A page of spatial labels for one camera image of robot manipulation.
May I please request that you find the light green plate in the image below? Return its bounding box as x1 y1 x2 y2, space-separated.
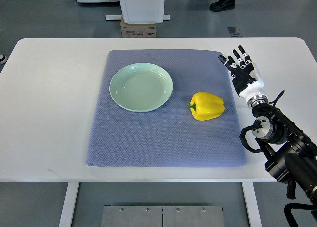
109 63 173 112

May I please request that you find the black shoe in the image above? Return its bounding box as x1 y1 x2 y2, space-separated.
209 0 235 12

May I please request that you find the grey metal base plate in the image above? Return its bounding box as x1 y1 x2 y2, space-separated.
101 206 225 227

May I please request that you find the white bin on stand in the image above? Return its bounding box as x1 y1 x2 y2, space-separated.
106 0 170 24

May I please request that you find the metal floor outlet plate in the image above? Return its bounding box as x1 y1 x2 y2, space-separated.
227 27 243 37

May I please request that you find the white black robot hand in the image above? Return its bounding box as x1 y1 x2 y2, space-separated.
219 46 268 109

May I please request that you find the blue textured mat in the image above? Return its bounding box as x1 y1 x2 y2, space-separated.
86 49 247 167

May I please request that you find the yellow bell pepper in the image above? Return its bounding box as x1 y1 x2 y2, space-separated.
188 92 225 121

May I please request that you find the white table frame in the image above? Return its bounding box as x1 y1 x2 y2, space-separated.
58 181 263 227

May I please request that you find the brown cardboard box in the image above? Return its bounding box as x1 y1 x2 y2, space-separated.
120 18 157 38

